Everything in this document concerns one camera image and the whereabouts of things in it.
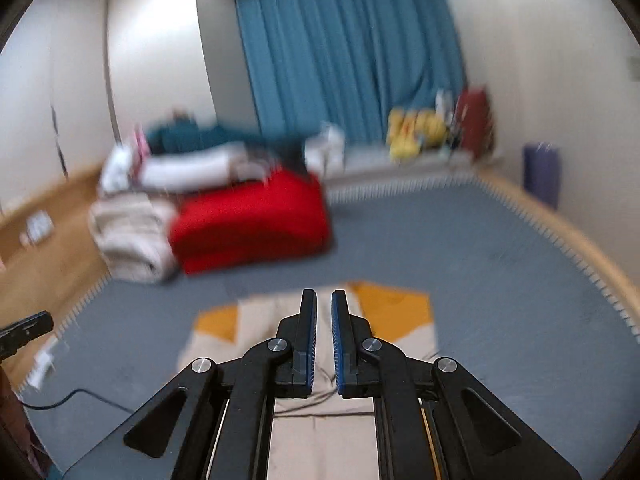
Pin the white wardrobe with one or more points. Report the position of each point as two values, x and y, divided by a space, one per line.
150 60

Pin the white plush toy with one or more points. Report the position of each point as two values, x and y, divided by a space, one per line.
325 150

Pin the red folded blanket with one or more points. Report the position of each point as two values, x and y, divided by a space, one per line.
250 220

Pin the yellow plush toy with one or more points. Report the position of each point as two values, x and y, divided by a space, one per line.
402 135
432 130

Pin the dark red cushion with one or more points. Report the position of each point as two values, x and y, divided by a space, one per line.
475 120

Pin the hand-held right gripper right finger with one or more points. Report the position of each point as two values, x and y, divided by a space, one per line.
341 345

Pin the white folded duvet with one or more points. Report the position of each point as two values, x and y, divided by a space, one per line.
190 167

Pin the blue curtain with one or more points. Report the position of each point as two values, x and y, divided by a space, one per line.
340 50

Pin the white window sill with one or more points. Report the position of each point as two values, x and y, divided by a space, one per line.
400 165

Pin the teal shark plush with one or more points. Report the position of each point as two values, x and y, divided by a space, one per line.
200 135

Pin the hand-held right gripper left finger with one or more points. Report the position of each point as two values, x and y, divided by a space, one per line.
310 345

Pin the purple bag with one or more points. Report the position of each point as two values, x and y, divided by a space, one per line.
541 175

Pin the beige and yellow hooded jacket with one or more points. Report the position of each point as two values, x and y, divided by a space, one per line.
320 440

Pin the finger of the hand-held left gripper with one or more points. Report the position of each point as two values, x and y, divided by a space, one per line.
25 332

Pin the tissue box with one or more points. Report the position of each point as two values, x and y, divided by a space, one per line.
39 225

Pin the cream folded blanket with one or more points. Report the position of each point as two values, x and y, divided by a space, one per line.
132 240

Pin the grey quilted mattress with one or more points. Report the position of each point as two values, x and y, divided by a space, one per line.
500 310

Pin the wooden bed frame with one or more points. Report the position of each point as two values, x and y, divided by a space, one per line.
50 270

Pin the white and pink garment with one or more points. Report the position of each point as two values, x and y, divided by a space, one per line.
120 165

